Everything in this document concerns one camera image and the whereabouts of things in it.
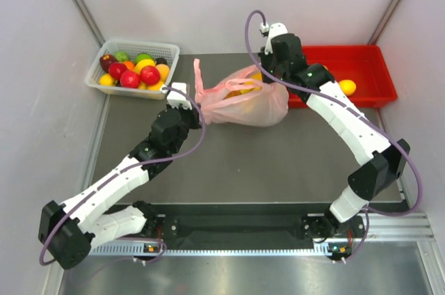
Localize yellow banana bunch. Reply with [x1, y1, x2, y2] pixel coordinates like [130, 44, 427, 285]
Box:
[224, 72, 262, 99]

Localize pink translucent plastic bag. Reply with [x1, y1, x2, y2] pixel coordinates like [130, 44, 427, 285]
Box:
[193, 58, 289, 127]

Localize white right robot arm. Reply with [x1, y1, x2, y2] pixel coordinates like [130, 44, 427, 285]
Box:
[259, 25, 410, 237]

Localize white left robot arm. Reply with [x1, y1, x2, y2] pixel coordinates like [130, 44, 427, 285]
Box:
[38, 106, 206, 270]

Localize yellow fruit front in basket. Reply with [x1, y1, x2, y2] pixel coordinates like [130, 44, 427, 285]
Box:
[147, 81, 164, 91]

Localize dark fruit back in basket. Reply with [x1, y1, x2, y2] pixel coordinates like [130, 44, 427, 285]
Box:
[155, 57, 168, 65]

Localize dark red fruit in basket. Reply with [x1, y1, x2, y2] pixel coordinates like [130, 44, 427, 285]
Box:
[99, 54, 118, 73]

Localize red apple right in basket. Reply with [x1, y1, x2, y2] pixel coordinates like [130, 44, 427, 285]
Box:
[140, 65, 161, 86]

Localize red apple in basket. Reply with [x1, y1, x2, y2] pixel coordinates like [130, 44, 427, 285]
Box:
[120, 70, 140, 88]
[140, 65, 161, 86]
[108, 62, 127, 81]

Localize orange peach in basket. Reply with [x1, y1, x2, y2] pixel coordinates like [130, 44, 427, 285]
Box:
[155, 64, 170, 81]

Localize red apple middle in basket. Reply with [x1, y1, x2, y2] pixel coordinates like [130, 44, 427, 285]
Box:
[120, 70, 140, 88]

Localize yellow lemon in tray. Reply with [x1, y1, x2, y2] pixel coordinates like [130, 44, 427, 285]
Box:
[339, 79, 357, 97]

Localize yellow banana in basket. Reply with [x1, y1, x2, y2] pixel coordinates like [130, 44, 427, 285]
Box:
[133, 59, 156, 74]

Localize white perforated plastic basket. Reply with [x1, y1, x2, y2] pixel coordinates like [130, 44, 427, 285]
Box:
[85, 40, 180, 100]

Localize small orange in basket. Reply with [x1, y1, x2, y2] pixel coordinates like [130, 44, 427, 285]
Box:
[123, 61, 135, 70]

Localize green apple in basket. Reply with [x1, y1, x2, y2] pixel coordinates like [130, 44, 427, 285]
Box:
[134, 53, 153, 64]

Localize red plastic tray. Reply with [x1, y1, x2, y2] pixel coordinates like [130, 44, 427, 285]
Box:
[302, 45, 398, 109]

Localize red apple left in basket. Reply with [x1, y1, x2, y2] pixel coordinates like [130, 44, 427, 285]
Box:
[108, 62, 127, 81]

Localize yellow lemon in basket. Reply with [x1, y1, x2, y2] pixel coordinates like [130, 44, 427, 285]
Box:
[99, 73, 115, 86]

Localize green lime in basket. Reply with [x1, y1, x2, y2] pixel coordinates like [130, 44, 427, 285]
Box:
[114, 51, 131, 62]

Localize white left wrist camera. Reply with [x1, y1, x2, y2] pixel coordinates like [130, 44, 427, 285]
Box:
[160, 82, 192, 110]

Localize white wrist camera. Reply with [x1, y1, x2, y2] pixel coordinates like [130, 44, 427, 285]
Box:
[160, 82, 192, 110]
[260, 22, 288, 55]

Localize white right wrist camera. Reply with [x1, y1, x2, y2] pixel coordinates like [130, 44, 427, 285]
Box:
[260, 22, 288, 55]

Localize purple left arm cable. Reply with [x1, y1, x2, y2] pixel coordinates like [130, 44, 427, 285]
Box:
[38, 86, 207, 266]

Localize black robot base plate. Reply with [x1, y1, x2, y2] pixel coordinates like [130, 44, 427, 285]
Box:
[141, 204, 364, 246]

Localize grey slotted cable duct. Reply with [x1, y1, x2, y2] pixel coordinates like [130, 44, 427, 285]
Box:
[90, 241, 352, 257]

